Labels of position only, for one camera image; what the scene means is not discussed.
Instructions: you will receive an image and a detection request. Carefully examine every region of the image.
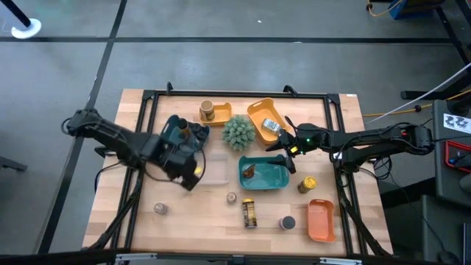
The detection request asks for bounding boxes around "white printed paper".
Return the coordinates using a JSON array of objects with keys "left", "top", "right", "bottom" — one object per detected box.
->
[{"left": 442, "top": 113, "right": 471, "bottom": 135}]

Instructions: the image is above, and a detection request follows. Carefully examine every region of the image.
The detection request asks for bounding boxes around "silver label glass jar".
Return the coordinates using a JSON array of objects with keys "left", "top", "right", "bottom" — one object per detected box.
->
[{"left": 261, "top": 117, "right": 283, "bottom": 136}]

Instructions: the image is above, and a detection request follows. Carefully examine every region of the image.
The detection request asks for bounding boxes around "white powder jar purple label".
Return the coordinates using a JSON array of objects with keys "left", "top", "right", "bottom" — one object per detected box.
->
[{"left": 278, "top": 215, "right": 297, "bottom": 231}]

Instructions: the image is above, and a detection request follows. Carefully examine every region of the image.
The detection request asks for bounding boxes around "dark jar yellow lid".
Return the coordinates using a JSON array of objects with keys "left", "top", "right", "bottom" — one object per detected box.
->
[{"left": 297, "top": 175, "right": 318, "bottom": 195}]

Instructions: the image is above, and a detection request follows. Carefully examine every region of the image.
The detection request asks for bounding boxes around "green artificial succulent plant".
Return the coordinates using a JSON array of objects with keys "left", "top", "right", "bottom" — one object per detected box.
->
[{"left": 222, "top": 114, "right": 256, "bottom": 152}]

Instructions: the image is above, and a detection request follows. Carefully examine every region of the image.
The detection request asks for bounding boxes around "red black device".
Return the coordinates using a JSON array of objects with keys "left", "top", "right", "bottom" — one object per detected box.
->
[{"left": 443, "top": 139, "right": 471, "bottom": 174}]

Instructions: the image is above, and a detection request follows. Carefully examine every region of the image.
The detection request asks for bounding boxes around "small yellow plastic bin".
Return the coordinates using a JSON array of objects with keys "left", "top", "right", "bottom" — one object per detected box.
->
[{"left": 199, "top": 102, "right": 233, "bottom": 127}]

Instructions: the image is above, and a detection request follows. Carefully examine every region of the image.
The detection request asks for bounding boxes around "black side desk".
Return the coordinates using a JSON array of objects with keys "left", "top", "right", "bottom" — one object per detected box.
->
[{"left": 432, "top": 98, "right": 471, "bottom": 207}]

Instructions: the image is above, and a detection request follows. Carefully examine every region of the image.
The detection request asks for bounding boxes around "tall spice can yellow lid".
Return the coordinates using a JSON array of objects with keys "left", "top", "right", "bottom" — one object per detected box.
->
[{"left": 241, "top": 198, "right": 258, "bottom": 229}]

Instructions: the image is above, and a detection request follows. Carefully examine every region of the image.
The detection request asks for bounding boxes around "stand with white round base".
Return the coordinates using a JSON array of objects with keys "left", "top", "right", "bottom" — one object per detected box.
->
[{"left": 0, "top": 0, "right": 43, "bottom": 40}]

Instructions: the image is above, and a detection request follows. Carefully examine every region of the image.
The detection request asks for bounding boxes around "cardboard canister tan lid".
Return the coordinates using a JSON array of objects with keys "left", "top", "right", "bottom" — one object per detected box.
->
[{"left": 199, "top": 99, "right": 216, "bottom": 121}]

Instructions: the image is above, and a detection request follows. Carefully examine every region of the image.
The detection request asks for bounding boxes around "yellow floor cable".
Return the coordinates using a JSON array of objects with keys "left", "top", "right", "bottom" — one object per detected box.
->
[{"left": 361, "top": 89, "right": 471, "bottom": 118}]

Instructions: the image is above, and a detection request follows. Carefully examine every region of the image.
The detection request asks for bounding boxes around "blue floor box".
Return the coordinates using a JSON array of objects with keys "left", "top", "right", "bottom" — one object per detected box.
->
[{"left": 388, "top": 0, "right": 447, "bottom": 21}]

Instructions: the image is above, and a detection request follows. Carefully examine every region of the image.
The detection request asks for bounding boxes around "orange plastic bin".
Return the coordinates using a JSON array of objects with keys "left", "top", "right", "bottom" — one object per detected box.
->
[{"left": 307, "top": 198, "right": 337, "bottom": 244}]

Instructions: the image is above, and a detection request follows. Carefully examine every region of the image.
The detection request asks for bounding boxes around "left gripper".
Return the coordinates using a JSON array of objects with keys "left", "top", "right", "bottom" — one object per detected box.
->
[{"left": 145, "top": 132, "right": 203, "bottom": 192}]

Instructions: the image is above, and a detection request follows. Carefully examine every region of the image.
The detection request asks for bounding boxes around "black stand leg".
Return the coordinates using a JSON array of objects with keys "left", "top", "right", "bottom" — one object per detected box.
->
[{"left": 0, "top": 155, "right": 29, "bottom": 172}]

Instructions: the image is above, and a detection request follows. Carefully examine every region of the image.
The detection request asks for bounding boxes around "white cable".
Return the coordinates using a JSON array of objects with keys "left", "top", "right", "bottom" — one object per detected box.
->
[{"left": 366, "top": 61, "right": 471, "bottom": 125}]

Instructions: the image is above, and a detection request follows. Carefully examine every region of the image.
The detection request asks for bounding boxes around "silver bracket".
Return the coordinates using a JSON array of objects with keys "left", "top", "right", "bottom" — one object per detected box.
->
[
  {"left": 319, "top": 256, "right": 364, "bottom": 265},
  {"left": 113, "top": 252, "right": 160, "bottom": 264}
]

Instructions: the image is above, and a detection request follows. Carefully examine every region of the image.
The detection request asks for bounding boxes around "black desk leg frame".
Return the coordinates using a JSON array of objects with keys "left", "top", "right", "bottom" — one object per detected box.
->
[{"left": 400, "top": 0, "right": 471, "bottom": 101}]

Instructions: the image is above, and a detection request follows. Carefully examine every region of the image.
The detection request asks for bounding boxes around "orange spice pouch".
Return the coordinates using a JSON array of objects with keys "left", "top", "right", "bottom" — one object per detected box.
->
[{"left": 242, "top": 163, "right": 258, "bottom": 180}]

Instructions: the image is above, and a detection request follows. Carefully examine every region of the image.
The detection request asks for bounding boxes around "yellow hanging cable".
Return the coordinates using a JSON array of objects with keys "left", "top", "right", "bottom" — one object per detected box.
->
[{"left": 366, "top": 0, "right": 403, "bottom": 18}]

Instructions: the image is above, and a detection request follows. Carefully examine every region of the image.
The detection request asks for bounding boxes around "teal plastic bin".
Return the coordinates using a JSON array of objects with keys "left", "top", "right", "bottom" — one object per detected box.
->
[{"left": 238, "top": 154, "right": 291, "bottom": 191}]

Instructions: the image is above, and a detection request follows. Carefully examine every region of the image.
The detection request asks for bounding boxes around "clear plastic bin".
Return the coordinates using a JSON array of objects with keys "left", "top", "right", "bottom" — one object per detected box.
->
[{"left": 191, "top": 150, "right": 231, "bottom": 186}]

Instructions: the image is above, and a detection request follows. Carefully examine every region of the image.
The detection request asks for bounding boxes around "black aluminium rig frame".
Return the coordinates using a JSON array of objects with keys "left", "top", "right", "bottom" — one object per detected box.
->
[{"left": 82, "top": 88, "right": 394, "bottom": 258}]

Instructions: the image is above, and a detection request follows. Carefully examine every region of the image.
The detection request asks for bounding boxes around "black computer mouse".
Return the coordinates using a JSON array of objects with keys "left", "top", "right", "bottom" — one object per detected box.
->
[{"left": 436, "top": 250, "right": 461, "bottom": 265}]

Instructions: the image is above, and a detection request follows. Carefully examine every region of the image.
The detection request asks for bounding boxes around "large yellow plastic bin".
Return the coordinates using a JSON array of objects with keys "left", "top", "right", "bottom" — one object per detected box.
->
[{"left": 247, "top": 97, "right": 292, "bottom": 146}]

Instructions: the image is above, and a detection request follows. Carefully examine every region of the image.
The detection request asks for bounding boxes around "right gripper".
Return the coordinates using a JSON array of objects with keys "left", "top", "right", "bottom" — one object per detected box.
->
[{"left": 265, "top": 123, "right": 332, "bottom": 175}]

